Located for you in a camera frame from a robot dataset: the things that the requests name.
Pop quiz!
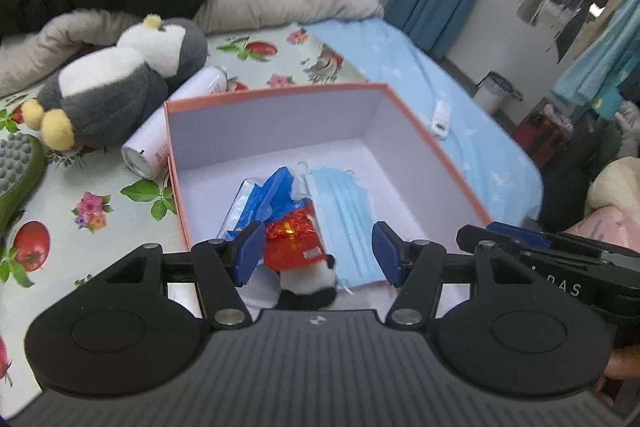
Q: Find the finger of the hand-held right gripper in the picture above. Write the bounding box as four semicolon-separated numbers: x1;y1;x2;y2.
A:
487;221;617;254
456;225;566;269

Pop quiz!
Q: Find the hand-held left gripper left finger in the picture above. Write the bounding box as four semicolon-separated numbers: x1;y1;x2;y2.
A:
102;221;266;331

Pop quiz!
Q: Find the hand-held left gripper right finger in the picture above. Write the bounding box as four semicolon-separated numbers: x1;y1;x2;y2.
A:
371;221;539;329

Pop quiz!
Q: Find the red foil wrapper gold centre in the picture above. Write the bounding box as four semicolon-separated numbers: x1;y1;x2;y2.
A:
264;213;319;246

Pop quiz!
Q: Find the blue snack packet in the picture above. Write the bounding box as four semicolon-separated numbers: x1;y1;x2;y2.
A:
217;166;314;249

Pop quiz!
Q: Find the blue face mask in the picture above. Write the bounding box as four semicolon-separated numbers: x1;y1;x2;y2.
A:
302;166;387;296

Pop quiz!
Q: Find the small panda doll red outfit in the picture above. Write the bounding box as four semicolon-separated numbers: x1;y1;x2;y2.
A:
263;237;337;311

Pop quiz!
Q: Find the orange cardboard box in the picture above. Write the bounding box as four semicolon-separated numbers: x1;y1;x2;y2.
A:
164;82;494;309

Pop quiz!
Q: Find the person's right hand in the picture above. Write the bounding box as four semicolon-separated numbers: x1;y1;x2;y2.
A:
602;347;640;381

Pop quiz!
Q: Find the pink cloth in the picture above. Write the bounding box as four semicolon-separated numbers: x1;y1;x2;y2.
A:
564;206;640;254

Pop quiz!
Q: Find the cream plush toy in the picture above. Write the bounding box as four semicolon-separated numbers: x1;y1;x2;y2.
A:
585;156;640;219

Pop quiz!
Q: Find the red container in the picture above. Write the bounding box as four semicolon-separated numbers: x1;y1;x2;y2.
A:
514;99;577;158

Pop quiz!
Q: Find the white remote control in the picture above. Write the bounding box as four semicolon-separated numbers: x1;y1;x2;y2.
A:
428;101;451;139

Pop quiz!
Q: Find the white trash bin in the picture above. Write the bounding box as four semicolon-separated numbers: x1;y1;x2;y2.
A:
472;71;524;116

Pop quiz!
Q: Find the white spray can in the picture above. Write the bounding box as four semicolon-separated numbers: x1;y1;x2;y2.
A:
121;66;229;180

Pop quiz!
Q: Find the light blue bedsheet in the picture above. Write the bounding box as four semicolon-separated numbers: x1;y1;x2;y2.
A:
299;19;544;229

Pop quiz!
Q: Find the floral printed sheet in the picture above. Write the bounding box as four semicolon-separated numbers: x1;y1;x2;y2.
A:
0;24;362;404

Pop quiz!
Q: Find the turquoise hanging garment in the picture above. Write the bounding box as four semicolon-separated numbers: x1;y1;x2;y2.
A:
552;0;640;120

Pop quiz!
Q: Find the grey plush penguin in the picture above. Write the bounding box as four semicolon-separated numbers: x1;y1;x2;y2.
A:
20;14;209;151

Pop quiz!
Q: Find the green massage brush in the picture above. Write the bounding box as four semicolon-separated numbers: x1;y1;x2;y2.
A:
0;132;49;234

